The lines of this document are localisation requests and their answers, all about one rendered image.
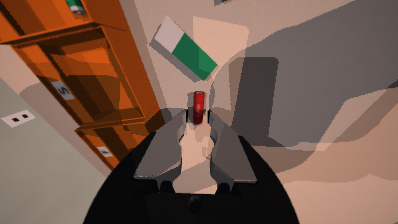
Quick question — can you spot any orange rack of bins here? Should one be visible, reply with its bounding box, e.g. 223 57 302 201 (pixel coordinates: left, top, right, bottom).
0 0 166 171

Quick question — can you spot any green and white eraser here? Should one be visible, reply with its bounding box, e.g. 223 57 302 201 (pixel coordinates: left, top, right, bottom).
154 16 217 81

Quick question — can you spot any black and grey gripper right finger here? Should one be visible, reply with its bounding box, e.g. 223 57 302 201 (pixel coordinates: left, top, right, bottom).
207 110 300 224

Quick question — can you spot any green battery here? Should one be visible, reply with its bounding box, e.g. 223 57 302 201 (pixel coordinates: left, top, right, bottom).
65 0 86 15

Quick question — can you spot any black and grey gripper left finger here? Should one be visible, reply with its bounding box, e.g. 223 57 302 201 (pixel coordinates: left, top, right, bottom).
83 109 188 224

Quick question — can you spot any red battery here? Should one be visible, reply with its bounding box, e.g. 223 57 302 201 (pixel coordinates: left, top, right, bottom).
193 91 205 126

